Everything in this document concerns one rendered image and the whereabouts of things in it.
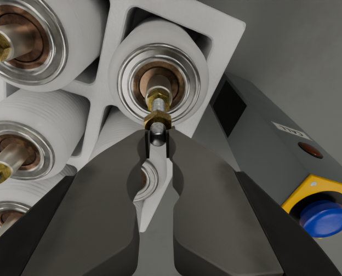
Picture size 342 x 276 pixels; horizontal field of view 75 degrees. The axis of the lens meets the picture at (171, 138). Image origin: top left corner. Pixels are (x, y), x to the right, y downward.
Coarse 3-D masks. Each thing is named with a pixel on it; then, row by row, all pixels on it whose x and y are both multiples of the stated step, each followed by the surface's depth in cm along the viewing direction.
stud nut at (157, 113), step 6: (150, 114) 14; (156, 114) 13; (162, 114) 14; (168, 114) 14; (144, 120) 14; (150, 120) 13; (156, 120) 13; (162, 120) 13; (168, 120) 14; (144, 126) 14; (150, 126) 14; (168, 126) 14
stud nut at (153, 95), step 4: (152, 92) 17; (156, 92) 17; (160, 92) 17; (164, 92) 17; (148, 96) 17; (152, 96) 17; (156, 96) 17; (160, 96) 17; (164, 96) 17; (168, 96) 17; (148, 100) 17; (152, 100) 17; (164, 100) 17; (168, 100) 17; (148, 104) 17; (168, 104) 17; (148, 108) 17; (168, 108) 17
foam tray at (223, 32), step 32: (128, 0) 23; (160, 0) 23; (192, 0) 23; (128, 32) 31; (192, 32) 34; (224, 32) 25; (96, 64) 34; (224, 64) 26; (0, 96) 28; (96, 96) 28; (96, 128) 30; (192, 128) 31; (160, 192) 37
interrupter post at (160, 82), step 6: (150, 78) 20; (156, 78) 19; (162, 78) 19; (150, 84) 18; (156, 84) 18; (162, 84) 18; (168, 84) 19; (150, 90) 17; (162, 90) 17; (168, 90) 17
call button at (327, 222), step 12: (312, 204) 20; (324, 204) 19; (336, 204) 19; (300, 216) 21; (312, 216) 19; (324, 216) 19; (336, 216) 19; (312, 228) 20; (324, 228) 20; (336, 228) 20
